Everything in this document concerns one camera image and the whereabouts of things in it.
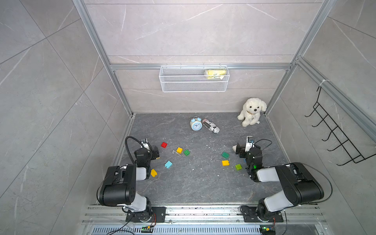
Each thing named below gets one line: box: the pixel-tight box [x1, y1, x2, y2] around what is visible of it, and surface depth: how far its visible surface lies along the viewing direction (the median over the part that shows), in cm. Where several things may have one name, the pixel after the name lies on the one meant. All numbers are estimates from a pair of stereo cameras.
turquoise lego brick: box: [164, 160, 173, 169], surface depth 92 cm
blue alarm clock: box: [189, 116, 203, 131], surface depth 106 cm
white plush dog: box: [237, 97, 267, 127], surface depth 103 cm
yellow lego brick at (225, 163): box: [221, 160, 231, 167], surface depth 93 cm
